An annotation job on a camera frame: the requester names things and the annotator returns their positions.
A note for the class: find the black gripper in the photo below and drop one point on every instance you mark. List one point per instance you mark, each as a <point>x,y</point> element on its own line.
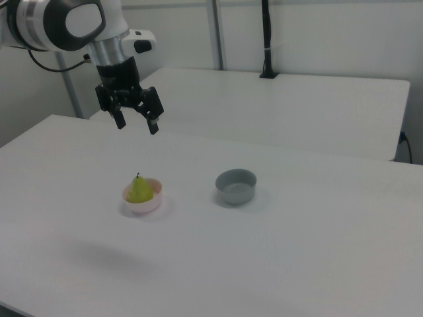
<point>117,74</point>

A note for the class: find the green pear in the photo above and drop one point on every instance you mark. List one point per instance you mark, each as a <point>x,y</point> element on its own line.
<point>139,191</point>

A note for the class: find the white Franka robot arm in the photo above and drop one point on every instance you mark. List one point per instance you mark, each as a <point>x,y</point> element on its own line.
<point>49,23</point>

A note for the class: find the pink plastic bowl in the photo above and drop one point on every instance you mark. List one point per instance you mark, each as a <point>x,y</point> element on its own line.
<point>145,207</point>

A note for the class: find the grey plastic bowl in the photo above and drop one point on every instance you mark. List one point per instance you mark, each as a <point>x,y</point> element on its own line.
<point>235,195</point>

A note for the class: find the white table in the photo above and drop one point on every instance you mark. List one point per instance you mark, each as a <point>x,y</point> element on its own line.
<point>281,109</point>

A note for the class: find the black pole with base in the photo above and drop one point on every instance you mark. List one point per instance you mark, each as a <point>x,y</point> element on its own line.
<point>267,39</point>

